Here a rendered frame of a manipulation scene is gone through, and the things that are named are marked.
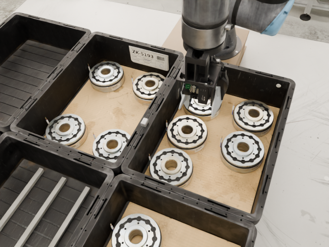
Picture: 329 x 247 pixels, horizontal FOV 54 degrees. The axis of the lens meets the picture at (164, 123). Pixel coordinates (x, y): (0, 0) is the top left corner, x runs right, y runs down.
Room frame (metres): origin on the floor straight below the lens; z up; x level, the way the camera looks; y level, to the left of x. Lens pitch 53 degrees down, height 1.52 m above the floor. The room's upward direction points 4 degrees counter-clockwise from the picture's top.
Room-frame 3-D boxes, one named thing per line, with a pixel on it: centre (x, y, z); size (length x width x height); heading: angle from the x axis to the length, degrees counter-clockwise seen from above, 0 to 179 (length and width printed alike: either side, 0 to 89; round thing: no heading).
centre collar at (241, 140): (0.41, -0.18, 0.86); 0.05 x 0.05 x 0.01
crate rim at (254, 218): (0.45, -0.12, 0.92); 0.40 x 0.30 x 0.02; 153
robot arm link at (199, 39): (0.45, -0.08, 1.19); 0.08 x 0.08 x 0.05
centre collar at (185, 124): (0.48, -0.06, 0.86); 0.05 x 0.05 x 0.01
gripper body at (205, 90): (0.44, -0.08, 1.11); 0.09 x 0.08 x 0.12; 158
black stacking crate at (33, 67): (0.72, 0.42, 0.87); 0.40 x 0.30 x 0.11; 153
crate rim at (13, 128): (0.59, 0.15, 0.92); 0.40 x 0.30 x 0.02; 153
